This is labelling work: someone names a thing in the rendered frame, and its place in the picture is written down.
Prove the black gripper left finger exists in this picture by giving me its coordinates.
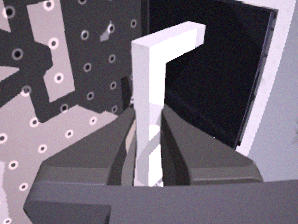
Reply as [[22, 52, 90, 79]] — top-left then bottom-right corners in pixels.
[[33, 103, 137, 186]]

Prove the dark grey boxy machine housing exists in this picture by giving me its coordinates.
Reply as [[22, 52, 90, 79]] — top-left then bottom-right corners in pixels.
[[131, 0, 298, 186]]

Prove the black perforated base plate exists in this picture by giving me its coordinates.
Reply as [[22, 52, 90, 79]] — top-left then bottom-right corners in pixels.
[[0, 0, 148, 224]]

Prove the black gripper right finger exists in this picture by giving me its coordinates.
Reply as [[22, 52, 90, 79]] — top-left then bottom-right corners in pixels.
[[160, 103, 264, 186]]

